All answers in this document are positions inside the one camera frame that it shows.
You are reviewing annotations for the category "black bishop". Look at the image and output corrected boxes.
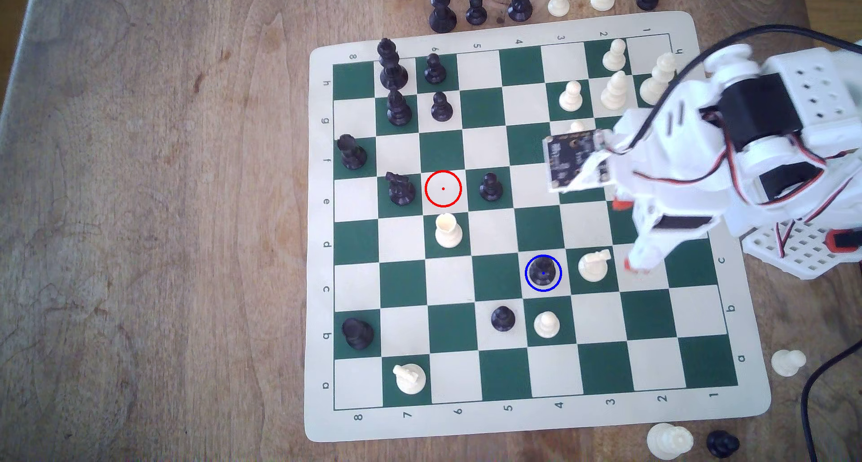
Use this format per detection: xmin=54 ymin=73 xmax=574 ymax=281
xmin=386 ymin=89 xmax=413 ymax=128

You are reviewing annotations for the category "black queen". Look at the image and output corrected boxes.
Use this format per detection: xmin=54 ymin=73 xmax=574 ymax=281
xmin=429 ymin=0 xmax=459 ymax=34

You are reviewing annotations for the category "white knight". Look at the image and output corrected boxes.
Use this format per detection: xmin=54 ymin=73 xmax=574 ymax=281
xmin=578 ymin=248 xmax=614 ymax=283
xmin=392 ymin=363 xmax=427 ymax=394

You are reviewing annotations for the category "black king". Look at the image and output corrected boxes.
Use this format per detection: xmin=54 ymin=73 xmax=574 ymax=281
xmin=377 ymin=38 xmax=409 ymax=91

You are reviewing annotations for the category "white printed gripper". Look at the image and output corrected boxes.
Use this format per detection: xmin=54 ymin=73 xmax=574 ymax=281
xmin=605 ymin=98 xmax=736 ymax=274

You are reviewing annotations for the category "red black base clamp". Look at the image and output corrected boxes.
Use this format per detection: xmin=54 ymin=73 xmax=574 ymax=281
xmin=825 ymin=226 xmax=862 ymax=254

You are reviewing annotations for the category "white rook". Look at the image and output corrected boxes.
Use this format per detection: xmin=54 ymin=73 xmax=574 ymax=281
xmin=434 ymin=213 xmax=464 ymax=249
xmin=646 ymin=423 xmax=695 ymax=460

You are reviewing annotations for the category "green and cream chess mat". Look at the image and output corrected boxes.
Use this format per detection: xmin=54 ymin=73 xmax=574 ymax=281
xmin=303 ymin=11 xmax=772 ymax=443

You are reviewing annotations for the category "black camera circuit board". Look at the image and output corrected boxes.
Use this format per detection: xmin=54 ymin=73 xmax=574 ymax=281
xmin=542 ymin=128 xmax=614 ymax=195

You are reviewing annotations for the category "white perforated base plate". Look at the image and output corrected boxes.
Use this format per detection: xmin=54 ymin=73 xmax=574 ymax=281
xmin=741 ymin=220 xmax=862 ymax=281

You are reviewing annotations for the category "white king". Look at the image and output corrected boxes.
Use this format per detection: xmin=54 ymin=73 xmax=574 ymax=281
xmin=640 ymin=53 xmax=677 ymax=106

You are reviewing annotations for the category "black camera cable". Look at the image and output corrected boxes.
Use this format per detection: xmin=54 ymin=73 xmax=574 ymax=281
xmin=603 ymin=24 xmax=862 ymax=154

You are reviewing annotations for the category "red white servo wire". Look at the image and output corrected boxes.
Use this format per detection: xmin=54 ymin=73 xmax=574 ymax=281
xmin=771 ymin=220 xmax=799 ymax=255

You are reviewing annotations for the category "black rook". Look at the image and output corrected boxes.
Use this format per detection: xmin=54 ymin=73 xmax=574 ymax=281
xmin=341 ymin=317 xmax=375 ymax=351
xmin=335 ymin=134 xmax=369 ymax=171

